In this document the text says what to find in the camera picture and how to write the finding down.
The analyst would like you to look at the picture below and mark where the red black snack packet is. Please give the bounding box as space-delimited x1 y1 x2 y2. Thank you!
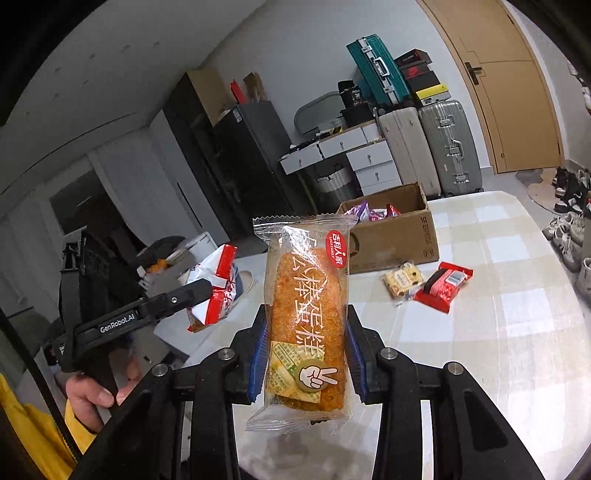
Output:
412 261 475 315

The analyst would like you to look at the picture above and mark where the wooden door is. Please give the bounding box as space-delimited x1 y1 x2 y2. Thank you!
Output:
417 0 563 175

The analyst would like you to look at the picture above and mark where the brown cardboard box on wardrobe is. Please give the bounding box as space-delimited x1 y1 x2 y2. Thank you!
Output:
188 68 230 126

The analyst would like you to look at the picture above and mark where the person's left forearm yellow sleeve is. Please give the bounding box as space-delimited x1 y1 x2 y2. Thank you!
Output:
0 373 99 480

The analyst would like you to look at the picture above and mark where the grey door mat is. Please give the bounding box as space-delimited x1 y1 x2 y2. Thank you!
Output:
515 168 563 212

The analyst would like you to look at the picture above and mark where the silver suitcase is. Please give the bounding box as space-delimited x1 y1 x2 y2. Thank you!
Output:
417 99 484 198

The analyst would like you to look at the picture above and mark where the person's left hand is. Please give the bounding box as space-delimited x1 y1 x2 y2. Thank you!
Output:
65 364 142 433

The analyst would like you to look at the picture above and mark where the black storage box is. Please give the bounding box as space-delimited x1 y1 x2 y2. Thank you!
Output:
341 103 378 128

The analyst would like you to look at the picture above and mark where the woven laundry basket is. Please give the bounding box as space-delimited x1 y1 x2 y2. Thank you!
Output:
315 165 359 209

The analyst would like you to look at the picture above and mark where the black wardrobe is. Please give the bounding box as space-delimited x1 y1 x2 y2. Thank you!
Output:
163 73 241 241

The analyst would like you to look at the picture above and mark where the black yellow shoe box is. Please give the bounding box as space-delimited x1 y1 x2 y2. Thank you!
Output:
412 83 452 105

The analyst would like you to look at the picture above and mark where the beige suitcase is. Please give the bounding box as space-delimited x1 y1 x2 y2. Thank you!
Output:
375 106 443 200

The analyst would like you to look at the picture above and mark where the black refrigerator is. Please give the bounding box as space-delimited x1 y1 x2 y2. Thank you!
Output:
211 103 315 237

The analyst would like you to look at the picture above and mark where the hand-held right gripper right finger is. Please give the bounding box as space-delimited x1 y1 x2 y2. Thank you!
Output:
345 305 546 480

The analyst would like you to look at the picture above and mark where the orange cake packet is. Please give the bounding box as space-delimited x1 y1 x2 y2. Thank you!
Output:
246 213 357 437

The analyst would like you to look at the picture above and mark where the white drawer desk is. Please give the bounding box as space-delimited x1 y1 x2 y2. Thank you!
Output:
279 124 403 196

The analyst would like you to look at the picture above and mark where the red white snack packet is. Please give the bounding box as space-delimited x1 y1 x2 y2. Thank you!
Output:
186 244 242 334

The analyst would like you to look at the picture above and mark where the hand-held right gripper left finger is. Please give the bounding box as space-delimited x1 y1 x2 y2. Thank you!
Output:
81 305 271 480

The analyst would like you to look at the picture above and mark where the teal suitcase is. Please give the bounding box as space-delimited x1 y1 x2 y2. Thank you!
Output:
346 34 413 110

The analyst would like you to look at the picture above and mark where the black printed bag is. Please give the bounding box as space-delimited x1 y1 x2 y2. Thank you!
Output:
337 80 366 110

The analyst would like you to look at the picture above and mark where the grey plastic lid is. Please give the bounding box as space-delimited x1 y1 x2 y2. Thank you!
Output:
294 91 345 136

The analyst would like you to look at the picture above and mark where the checkered tablecloth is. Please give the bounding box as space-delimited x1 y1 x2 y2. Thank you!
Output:
152 190 591 480

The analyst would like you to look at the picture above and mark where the black cable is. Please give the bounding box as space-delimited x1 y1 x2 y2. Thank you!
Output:
0 308 81 462

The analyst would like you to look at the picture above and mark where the yellow cookie packet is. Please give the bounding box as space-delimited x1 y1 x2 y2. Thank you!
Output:
380 261 426 306

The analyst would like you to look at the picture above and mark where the group of shoes on floor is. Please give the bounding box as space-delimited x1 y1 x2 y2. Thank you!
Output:
541 165 591 296

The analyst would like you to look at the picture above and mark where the black red shoe box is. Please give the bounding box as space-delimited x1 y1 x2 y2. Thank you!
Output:
394 49 433 68

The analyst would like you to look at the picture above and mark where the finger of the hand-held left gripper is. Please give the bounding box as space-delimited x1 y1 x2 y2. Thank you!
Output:
137 278 214 324

